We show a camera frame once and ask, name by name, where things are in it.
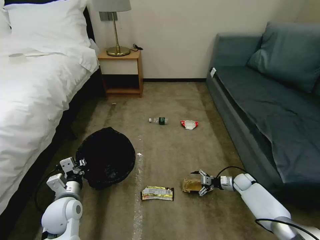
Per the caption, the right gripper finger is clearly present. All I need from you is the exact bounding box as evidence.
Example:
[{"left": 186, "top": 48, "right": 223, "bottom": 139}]
[
  {"left": 190, "top": 169, "right": 213, "bottom": 185},
  {"left": 198, "top": 184, "right": 214, "bottom": 197}
]

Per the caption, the dark bed frame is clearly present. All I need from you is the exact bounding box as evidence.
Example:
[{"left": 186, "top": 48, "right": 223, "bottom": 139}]
[{"left": 0, "top": 5, "right": 107, "bottom": 240}]

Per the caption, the wooden nightstand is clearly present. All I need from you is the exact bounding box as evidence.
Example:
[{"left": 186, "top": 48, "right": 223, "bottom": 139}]
[{"left": 97, "top": 48, "right": 144, "bottom": 98}]

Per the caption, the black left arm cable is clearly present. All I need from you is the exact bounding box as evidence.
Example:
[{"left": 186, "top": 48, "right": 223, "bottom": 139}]
[{"left": 34, "top": 166, "right": 62, "bottom": 213}]

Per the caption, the large white pillow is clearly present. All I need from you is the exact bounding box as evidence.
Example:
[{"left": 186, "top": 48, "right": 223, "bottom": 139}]
[{"left": 4, "top": 0, "right": 92, "bottom": 48}]

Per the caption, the yellow and black snack wrapper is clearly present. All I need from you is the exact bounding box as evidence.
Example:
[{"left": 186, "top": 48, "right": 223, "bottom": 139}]
[{"left": 140, "top": 185, "right": 175, "bottom": 201}]

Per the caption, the white bed duvet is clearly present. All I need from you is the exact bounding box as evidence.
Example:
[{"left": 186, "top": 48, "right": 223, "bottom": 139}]
[{"left": 0, "top": 37, "right": 101, "bottom": 213}]

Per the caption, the red and white wrapper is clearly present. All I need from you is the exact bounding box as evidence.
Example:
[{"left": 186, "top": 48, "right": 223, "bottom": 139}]
[{"left": 180, "top": 119, "right": 200, "bottom": 130}]

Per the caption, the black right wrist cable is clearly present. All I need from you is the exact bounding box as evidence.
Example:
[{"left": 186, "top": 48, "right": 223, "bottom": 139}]
[{"left": 216, "top": 166, "right": 257, "bottom": 182}]

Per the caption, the black right forearm cable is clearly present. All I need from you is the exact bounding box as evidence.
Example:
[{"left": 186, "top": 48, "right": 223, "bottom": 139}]
[{"left": 254, "top": 218, "right": 320, "bottom": 238}]

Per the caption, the trash bin with black bag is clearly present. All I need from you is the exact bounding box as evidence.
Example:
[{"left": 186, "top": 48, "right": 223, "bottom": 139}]
[{"left": 76, "top": 127, "right": 136, "bottom": 191}]

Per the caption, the brass table lamp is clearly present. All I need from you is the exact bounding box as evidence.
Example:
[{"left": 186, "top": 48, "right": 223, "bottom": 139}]
[{"left": 92, "top": 0, "right": 132, "bottom": 57}]

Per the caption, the clear bottle with dark label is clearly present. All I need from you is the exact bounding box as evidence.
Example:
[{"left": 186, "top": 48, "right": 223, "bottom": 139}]
[{"left": 148, "top": 116, "right": 169, "bottom": 125}]

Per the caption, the brown paper bag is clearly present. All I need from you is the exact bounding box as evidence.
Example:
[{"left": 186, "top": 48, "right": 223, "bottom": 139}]
[{"left": 182, "top": 177, "right": 203, "bottom": 194}]

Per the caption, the blue-grey sofa cushion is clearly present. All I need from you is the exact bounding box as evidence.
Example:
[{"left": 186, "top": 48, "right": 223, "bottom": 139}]
[{"left": 247, "top": 21, "right": 320, "bottom": 94}]

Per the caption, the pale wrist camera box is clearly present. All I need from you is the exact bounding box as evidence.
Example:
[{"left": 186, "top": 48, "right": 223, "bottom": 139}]
[{"left": 59, "top": 157, "right": 76, "bottom": 173}]

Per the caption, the blue-grey sofa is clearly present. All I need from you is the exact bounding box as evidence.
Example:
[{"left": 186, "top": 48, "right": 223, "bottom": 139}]
[{"left": 206, "top": 32, "right": 320, "bottom": 202}]

